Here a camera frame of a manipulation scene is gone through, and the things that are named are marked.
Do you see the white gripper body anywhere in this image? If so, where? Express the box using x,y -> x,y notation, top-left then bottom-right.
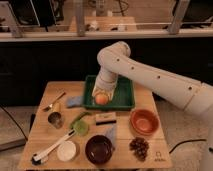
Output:
92,77 -> 117,100

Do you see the orange apple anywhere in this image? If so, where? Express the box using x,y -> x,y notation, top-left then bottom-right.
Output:
95,93 -> 109,105

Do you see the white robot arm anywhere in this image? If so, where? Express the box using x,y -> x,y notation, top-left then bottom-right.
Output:
92,41 -> 213,171

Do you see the metal cup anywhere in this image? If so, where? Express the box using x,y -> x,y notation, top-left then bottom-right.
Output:
48,112 -> 63,129

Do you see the green plastic tray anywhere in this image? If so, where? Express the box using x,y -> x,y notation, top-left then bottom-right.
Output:
82,75 -> 135,111

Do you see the blue grey cloth piece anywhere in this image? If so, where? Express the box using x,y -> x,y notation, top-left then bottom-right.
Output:
105,124 -> 117,148

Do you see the orange bowl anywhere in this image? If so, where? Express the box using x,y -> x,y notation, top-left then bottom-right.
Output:
130,109 -> 159,136

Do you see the gold spoon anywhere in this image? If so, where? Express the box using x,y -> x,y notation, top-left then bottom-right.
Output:
42,92 -> 66,112

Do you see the dark brown bowl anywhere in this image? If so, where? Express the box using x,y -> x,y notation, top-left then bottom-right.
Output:
85,135 -> 112,165

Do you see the brown pine cone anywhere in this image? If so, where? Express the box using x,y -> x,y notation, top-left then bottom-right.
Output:
129,137 -> 149,162

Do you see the black cable right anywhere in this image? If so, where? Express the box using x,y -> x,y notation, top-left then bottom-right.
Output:
168,138 -> 207,155

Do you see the black cable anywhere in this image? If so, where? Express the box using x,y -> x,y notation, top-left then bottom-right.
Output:
0,105 -> 29,142
168,138 -> 207,155

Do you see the black cable left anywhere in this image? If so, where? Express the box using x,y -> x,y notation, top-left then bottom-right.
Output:
0,105 -> 29,142

